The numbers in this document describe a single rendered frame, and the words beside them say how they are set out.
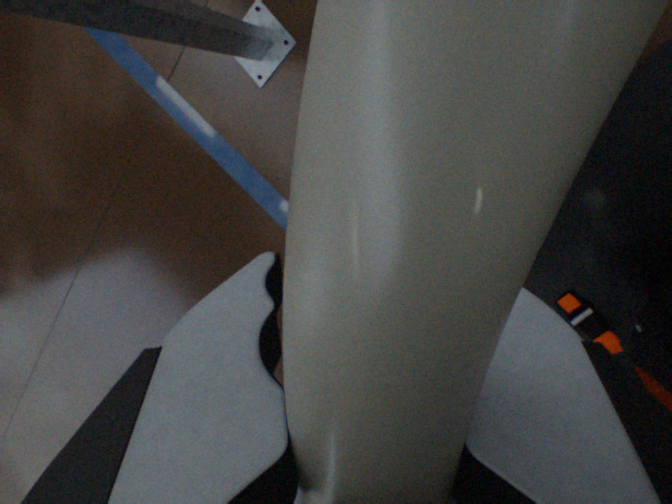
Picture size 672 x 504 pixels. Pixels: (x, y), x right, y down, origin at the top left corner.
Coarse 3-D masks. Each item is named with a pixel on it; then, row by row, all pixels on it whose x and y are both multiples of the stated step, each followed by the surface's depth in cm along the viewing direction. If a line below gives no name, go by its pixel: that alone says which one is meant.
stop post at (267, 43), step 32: (0, 0) 62; (32, 0) 66; (64, 0) 70; (96, 0) 75; (128, 0) 80; (160, 0) 91; (256, 0) 130; (128, 32) 87; (160, 32) 93; (192, 32) 101; (224, 32) 110; (256, 32) 127; (288, 32) 130; (256, 64) 137
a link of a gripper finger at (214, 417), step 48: (240, 288) 10; (192, 336) 9; (240, 336) 8; (192, 384) 7; (240, 384) 7; (144, 432) 7; (192, 432) 7; (240, 432) 7; (288, 432) 6; (144, 480) 6; (192, 480) 6; (240, 480) 6; (288, 480) 7
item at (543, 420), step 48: (528, 336) 8; (576, 336) 8; (528, 384) 7; (576, 384) 7; (480, 432) 6; (528, 432) 6; (576, 432) 6; (624, 432) 6; (480, 480) 6; (528, 480) 6; (576, 480) 6; (624, 480) 6
